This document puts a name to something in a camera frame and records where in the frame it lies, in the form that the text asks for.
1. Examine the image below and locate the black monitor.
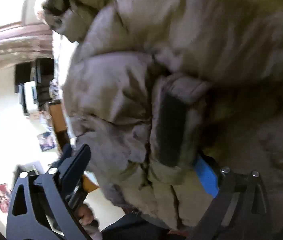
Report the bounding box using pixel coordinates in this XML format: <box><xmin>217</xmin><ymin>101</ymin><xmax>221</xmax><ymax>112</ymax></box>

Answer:
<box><xmin>15</xmin><ymin>61</ymin><xmax>36</xmax><ymax>93</ymax></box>

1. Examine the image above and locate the dark olive puffer jacket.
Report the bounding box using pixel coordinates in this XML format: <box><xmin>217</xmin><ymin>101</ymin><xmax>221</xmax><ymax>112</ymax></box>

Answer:
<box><xmin>43</xmin><ymin>0</ymin><xmax>283</xmax><ymax>233</ymax></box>

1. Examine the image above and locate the floral lace curtain left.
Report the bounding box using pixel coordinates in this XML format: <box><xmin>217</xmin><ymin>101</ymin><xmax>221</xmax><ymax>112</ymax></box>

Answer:
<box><xmin>0</xmin><ymin>23</ymin><xmax>53</xmax><ymax>69</ymax></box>

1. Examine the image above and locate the wooden desk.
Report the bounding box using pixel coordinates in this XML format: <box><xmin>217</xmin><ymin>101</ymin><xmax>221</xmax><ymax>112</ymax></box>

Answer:
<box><xmin>46</xmin><ymin>101</ymin><xmax>70</xmax><ymax>152</ymax></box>

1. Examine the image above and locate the white printer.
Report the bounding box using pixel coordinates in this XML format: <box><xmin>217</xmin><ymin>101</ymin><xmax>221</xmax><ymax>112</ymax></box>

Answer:
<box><xmin>18</xmin><ymin>81</ymin><xmax>39</xmax><ymax>116</ymax></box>

